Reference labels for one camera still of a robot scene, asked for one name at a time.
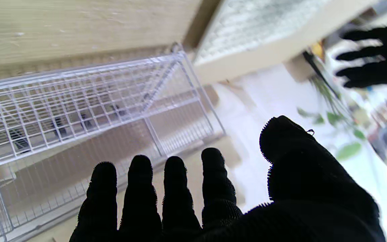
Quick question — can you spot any broad-leaf green plant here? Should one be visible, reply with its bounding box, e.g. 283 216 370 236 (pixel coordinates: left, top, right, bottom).
296 76 367 162

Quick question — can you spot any wood top wire organizer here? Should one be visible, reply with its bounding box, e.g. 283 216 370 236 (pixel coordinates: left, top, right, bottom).
0 84 227 242

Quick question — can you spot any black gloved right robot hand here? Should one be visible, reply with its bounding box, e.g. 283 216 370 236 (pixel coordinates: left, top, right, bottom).
69 115 385 242

